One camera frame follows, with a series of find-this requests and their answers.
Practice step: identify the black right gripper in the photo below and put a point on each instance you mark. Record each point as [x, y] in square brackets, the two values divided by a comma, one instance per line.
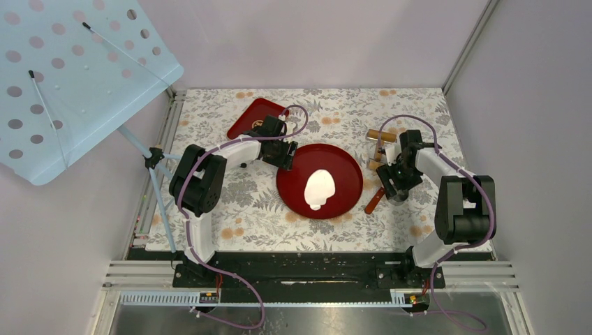
[386, 172]

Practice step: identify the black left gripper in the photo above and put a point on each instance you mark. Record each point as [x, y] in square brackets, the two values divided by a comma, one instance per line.
[285, 161]

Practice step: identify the wooden double-ended rolling pin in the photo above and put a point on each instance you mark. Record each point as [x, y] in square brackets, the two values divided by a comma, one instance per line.
[381, 140]

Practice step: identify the white dough ball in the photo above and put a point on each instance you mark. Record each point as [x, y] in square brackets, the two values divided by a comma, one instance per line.
[320, 186]

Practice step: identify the round red tray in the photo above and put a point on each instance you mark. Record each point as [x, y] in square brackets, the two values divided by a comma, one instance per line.
[344, 170]

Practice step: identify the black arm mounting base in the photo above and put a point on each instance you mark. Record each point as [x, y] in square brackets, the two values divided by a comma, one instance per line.
[369, 269]

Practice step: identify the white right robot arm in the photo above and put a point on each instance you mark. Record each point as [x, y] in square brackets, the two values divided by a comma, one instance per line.
[464, 212]

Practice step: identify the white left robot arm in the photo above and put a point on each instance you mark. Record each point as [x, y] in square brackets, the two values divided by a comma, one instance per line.
[197, 183]

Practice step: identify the rectangular red tray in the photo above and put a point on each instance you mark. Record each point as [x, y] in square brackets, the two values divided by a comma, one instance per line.
[253, 116]

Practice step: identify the light blue music stand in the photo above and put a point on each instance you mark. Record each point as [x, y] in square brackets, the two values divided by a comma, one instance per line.
[72, 73]

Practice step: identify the metal scraper wooden handle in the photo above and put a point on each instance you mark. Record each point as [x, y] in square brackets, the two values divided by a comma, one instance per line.
[373, 203]

